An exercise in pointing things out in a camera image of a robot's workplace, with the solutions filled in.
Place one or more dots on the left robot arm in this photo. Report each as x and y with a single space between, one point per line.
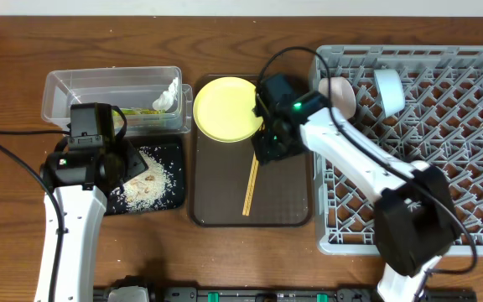
73 219

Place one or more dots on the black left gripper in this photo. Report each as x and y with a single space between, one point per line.
136 163

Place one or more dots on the green orange snack wrapper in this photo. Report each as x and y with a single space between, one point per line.
142 116

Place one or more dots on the grey dishwasher rack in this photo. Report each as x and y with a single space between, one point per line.
442 121

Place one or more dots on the wooden chopstick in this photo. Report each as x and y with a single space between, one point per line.
247 189
252 186

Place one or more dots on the pile of rice scraps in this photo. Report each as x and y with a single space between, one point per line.
149 182

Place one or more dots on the yellow plate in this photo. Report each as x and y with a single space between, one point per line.
223 109

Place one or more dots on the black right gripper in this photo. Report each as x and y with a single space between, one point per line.
265 153

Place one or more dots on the light blue bowl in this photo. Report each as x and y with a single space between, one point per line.
390 91

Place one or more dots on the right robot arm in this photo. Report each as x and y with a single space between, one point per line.
415 220

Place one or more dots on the clear plastic waste bin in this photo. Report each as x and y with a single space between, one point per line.
124 87

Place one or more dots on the white tissue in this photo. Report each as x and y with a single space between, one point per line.
168 97

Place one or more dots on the black waste tray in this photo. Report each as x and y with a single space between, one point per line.
178 197

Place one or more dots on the pink white bowl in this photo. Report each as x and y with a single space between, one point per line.
341 94

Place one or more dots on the dark brown serving tray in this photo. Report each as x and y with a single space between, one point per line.
281 196

